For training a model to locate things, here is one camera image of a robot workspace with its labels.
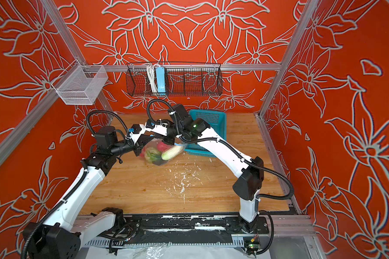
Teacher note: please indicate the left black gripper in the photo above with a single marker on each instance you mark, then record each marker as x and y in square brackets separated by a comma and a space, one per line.
[139, 146]

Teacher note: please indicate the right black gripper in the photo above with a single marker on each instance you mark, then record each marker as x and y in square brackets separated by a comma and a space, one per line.
[168, 140]

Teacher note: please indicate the clear zip top bag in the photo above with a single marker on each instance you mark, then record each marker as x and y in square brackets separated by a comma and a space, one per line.
[153, 143]

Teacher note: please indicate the green cabbage toy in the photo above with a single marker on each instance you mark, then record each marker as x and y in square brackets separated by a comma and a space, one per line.
[152, 155]

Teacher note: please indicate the red strawberry toy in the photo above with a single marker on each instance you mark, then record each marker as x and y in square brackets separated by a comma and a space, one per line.
[162, 147]

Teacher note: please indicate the white radish toy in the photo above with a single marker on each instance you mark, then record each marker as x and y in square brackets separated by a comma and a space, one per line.
[172, 152]

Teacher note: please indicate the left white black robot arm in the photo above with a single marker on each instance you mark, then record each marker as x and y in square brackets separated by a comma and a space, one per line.
[56, 236]

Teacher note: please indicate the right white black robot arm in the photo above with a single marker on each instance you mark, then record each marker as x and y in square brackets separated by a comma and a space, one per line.
[248, 171]

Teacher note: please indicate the light blue box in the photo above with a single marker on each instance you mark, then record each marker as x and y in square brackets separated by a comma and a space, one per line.
[161, 78]

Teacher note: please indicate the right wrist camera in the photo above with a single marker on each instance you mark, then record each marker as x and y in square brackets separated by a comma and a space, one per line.
[157, 128]

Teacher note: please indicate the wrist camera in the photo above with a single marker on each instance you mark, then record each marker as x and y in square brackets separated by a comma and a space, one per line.
[106, 137]
[157, 128]

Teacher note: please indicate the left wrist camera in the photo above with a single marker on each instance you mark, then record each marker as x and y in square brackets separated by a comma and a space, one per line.
[106, 137]

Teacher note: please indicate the black wire wall basket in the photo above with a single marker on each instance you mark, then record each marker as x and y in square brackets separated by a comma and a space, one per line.
[182, 79]

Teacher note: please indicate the clear acrylic wall bin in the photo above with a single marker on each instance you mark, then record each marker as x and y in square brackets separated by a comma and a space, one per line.
[82, 84]

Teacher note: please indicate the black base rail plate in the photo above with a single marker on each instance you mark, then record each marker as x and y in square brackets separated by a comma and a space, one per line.
[225, 229]

